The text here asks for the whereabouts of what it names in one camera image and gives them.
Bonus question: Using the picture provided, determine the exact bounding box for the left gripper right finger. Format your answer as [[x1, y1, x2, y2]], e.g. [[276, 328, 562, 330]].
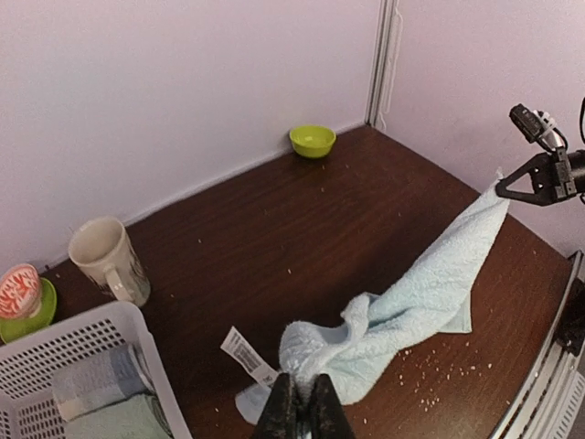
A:
[[310, 374, 355, 439]]

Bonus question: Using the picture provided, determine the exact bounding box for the green panda towel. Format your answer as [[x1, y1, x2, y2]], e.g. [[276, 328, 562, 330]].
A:
[[64, 394, 173, 438]]

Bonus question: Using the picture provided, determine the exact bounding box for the light blue towel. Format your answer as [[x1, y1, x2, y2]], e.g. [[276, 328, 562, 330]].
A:
[[235, 168, 511, 426]]

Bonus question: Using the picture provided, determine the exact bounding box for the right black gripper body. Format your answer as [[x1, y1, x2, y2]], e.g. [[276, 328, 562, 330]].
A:
[[534, 148, 584, 206]]

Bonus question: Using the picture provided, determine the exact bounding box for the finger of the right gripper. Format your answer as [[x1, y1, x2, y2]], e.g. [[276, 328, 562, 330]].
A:
[[496, 185, 556, 207], [496, 153, 548, 190]]

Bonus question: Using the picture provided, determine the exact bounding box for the right aluminium frame post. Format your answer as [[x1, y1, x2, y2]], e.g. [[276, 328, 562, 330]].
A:
[[365, 0, 404, 133]]

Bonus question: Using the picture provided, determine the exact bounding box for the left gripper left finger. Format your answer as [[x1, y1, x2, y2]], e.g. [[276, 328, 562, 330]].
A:
[[250, 373, 299, 439]]

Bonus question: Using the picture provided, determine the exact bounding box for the lime green bowl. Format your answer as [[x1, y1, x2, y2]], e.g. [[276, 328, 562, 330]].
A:
[[289, 125, 336, 159]]

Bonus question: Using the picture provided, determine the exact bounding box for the rolled towel in basket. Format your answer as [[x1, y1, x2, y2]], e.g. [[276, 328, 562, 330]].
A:
[[51, 344, 154, 422]]

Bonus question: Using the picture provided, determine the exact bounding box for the front aluminium rail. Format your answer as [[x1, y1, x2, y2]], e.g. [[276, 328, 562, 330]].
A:
[[491, 251, 584, 438]]

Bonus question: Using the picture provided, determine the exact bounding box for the white plastic basket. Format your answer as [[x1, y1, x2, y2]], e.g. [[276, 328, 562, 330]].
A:
[[0, 300, 193, 439]]

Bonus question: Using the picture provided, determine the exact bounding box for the beige ceramic mug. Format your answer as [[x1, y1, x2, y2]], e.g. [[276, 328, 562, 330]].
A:
[[68, 216, 151, 307]]

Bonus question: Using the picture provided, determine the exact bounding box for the red patterned bowl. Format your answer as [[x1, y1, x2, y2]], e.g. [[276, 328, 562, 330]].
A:
[[1, 263, 42, 319]]

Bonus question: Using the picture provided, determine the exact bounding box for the green saucer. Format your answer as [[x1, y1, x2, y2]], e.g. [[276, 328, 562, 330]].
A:
[[1, 277, 58, 344]]

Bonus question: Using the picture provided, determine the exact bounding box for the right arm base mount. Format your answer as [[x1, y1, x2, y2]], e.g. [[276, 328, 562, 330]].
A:
[[554, 278, 584, 357]]

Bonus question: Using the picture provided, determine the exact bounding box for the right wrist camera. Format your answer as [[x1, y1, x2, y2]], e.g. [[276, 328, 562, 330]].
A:
[[509, 103, 569, 154]]

